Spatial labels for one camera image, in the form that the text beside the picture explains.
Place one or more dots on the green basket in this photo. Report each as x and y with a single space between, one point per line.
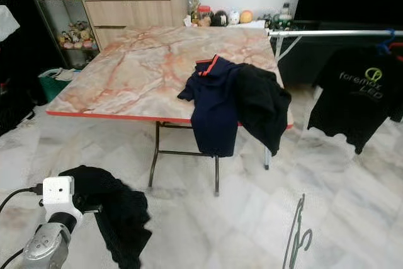
53 89

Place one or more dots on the marble folding table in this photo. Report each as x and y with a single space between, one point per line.
132 70

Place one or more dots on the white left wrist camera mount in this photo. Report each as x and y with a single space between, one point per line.
58 194

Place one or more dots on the white cloth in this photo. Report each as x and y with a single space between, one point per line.
7 26

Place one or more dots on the red lidded jar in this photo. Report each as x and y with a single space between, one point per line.
204 17

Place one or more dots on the black television console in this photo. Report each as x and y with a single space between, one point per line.
296 61

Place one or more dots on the white blue plush toy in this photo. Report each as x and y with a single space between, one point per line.
234 17

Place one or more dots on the blue plastic hanger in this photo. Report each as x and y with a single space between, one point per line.
389 45

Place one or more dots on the glass display shelf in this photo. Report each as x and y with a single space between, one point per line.
77 33

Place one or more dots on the navy polo shirt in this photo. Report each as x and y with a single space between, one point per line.
214 111

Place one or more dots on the black printed T-shirt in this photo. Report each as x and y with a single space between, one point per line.
352 105

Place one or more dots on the wooden sideboard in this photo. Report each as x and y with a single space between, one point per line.
135 12

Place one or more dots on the orange red plush toy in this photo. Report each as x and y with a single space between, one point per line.
246 16

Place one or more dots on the black plastic hanger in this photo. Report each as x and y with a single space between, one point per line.
310 236

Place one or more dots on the metal clothes rack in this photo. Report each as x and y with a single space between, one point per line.
321 32

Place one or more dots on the black red plush toy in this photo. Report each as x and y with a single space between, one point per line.
219 18

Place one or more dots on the black cupboard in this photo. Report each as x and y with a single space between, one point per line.
16 80

